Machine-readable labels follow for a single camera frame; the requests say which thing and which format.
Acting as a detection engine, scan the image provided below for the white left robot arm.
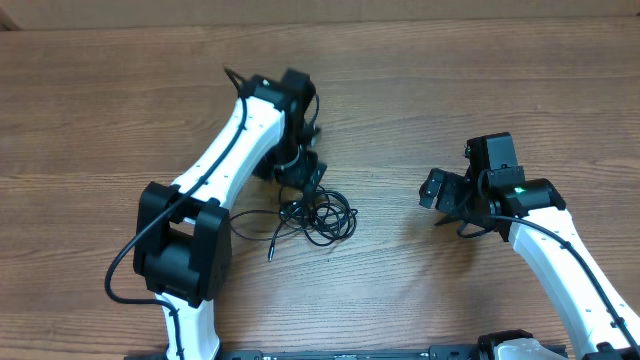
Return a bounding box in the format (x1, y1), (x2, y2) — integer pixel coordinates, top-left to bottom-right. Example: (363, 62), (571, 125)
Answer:
(133, 69), (326, 359)

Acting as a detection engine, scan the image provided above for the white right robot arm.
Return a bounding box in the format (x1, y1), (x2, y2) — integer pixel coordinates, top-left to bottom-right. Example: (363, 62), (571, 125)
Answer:
(419, 132), (639, 359)

